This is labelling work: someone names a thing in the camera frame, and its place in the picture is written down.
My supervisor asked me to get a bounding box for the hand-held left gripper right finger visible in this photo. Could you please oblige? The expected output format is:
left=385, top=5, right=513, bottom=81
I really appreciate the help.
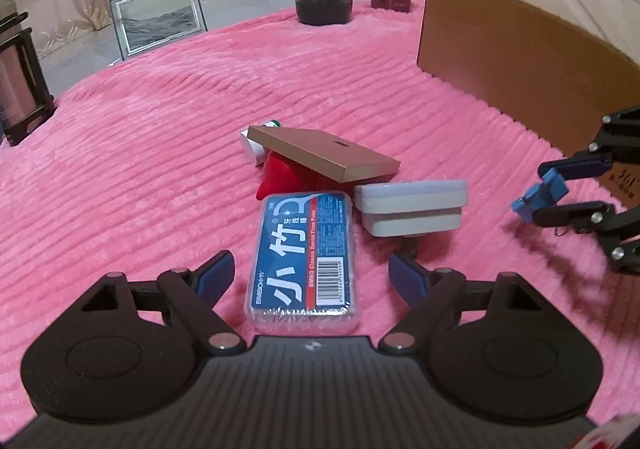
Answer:
left=378, top=255, right=553, bottom=355

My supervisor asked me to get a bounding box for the cream plastic case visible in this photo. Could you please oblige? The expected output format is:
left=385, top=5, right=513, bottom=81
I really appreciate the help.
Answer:
left=362, top=209, right=462, bottom=239

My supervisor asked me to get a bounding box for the brown cardboard box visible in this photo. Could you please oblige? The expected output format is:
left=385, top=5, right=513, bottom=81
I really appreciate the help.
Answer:
left=416, top=0, right=640, bottom=210

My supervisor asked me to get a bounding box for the flat tan box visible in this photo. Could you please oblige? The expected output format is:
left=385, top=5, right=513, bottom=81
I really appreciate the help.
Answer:
left=246, top=125, right=402, bottom=182

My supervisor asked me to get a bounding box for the silver picture frame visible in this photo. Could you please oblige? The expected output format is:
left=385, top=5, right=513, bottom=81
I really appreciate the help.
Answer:
left=109, top=0, right=208, bottom=62

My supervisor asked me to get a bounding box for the green lip balm jar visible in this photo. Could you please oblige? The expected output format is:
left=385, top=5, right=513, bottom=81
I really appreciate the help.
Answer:
left=239, top=118, right=283, bottom=168

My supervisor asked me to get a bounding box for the pink ribbed fleece blanket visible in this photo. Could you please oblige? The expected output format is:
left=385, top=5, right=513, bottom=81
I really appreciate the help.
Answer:
left=0, top=0, right=640, bottom=430

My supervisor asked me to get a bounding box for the red toy figure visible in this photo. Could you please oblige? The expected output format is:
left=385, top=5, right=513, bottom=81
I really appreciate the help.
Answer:
left=256, top=151, right=328, bottom=200

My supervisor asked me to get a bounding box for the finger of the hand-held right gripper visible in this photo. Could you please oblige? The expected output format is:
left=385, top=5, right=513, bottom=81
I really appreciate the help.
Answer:
left=539, top=108, right=640, bottom=180
left=532, top=202, right=640, bottom=275

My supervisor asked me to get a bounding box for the blue binder clip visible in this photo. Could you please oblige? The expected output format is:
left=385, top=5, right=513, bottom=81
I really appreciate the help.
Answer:
left=510, top=168, right=571, bottom=236

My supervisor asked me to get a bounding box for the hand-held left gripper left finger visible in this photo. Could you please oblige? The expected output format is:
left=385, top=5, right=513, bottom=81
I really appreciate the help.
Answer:
left=70, top=250, right=246, bottom=355

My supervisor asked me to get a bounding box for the blue dental floss box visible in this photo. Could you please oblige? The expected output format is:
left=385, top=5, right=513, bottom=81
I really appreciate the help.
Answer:
left=244, top=191, right=362, bottom=334

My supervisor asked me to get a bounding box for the white rounded plastic case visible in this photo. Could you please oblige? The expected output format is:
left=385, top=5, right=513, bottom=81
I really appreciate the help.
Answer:
left=354, top=179, right=470, bottom=216

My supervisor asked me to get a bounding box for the pink thermos flask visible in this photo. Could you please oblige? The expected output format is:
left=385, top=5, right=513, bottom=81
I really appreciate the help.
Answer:
left=0, top=11, right=55, bottom=147

